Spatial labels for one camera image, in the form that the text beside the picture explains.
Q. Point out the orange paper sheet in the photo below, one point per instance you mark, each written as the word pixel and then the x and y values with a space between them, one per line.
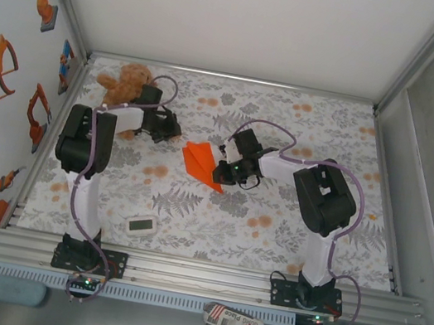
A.
pixel 200 159

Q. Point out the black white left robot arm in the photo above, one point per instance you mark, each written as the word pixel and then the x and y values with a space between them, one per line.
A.
pixel 77 146

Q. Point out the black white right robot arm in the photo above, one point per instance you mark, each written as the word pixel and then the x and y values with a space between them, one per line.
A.
pixel 319 201

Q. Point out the brown teddy bear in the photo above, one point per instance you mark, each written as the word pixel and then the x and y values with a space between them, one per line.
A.
pixel 123 85

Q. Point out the floral printed table mat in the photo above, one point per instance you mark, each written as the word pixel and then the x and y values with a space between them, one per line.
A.
pixel 270 243

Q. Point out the white digital timer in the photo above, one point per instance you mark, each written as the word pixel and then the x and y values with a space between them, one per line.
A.
pixel 140 225

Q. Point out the red striped printed package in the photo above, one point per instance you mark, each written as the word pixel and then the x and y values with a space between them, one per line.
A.
pixel 232 323

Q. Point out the blue grey sponge pad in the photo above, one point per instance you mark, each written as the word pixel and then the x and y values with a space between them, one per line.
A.
pixel 13 290

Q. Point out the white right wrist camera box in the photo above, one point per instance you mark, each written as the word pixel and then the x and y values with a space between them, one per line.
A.
pixel 230 152

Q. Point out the aluminium frame bar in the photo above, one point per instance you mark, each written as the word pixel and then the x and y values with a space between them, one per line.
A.
pixel 386 158
pixel 232 77
pixel 78 79

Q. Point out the blue orange wall sticker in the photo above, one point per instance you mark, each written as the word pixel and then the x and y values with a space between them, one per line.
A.
pixel 66 56

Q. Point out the wide slotted aluminium rail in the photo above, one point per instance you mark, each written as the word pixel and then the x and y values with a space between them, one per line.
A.
pixel 197 277

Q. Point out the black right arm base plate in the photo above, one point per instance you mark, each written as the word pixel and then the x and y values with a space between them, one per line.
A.
pixel 282 294

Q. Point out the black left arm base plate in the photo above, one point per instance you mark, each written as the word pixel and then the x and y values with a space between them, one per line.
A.
pixel 117 265

